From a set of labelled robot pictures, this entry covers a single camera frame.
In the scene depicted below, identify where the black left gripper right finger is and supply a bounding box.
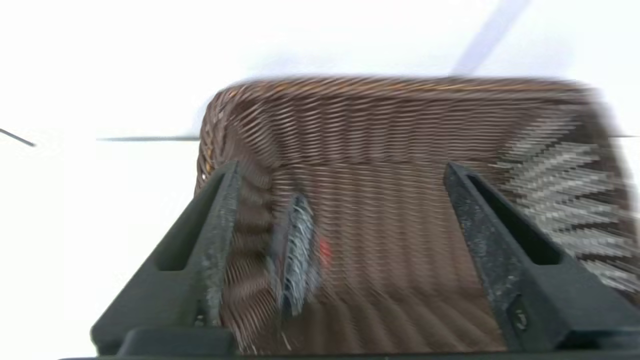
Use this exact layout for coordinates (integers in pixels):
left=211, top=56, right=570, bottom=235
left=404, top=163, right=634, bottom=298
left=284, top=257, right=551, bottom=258
left=443, top=162, right=640, bottom=353

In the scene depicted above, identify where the dark brown wicker basket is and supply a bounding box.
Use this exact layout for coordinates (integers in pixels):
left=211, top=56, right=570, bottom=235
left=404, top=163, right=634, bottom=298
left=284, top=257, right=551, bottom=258
left=194, top=76, right=640, bottom=357

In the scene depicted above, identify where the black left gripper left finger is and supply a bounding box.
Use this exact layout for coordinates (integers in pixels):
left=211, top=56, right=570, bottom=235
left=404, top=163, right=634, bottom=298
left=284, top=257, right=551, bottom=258
left=90, top=161, right=241, bottom=357

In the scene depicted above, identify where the black facial cleanser tube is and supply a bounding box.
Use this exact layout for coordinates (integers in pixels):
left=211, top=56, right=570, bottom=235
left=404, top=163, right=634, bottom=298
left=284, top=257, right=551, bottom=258
left=267, top=192, right=333, bottom=318

